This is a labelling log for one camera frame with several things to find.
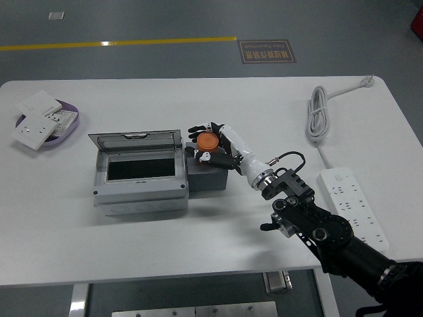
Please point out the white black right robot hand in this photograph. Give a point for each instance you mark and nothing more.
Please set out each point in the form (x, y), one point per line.
(246, 158)

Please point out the orange cylinder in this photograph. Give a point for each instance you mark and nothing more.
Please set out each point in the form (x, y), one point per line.
(208, 141)

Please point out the grey box with clear flap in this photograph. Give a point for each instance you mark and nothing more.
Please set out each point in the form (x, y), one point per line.
(138, 195)

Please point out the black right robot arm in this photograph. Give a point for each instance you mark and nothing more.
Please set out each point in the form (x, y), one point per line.
(330, 228)

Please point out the grey cube with round hole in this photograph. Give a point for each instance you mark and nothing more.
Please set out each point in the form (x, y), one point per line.
(208, 181)

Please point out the white power strip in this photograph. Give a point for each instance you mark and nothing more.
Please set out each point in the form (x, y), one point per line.
(347, 195)

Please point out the white table leg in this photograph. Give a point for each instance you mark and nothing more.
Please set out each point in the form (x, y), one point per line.
(78, 300)
(325, 294)

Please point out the purple oval tray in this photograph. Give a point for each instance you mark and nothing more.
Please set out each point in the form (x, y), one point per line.
(67, 137)

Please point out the white printed socket panel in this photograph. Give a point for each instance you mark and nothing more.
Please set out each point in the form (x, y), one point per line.
(64, 120)

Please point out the white socket plate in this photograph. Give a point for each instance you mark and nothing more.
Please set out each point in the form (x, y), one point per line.
(33, 130)

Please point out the red object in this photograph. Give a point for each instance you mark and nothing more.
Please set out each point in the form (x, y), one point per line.
(418, 20)

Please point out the small metal floor plate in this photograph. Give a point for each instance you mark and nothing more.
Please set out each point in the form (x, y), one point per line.
(55, 15)

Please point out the grey metal table bracket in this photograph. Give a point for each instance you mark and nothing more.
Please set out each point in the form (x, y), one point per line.
(277, 282)

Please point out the grey metal base plate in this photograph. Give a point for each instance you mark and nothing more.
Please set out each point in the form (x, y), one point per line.
(195, 309)

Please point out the white switch plate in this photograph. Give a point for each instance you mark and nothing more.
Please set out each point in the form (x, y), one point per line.
(38, 103)

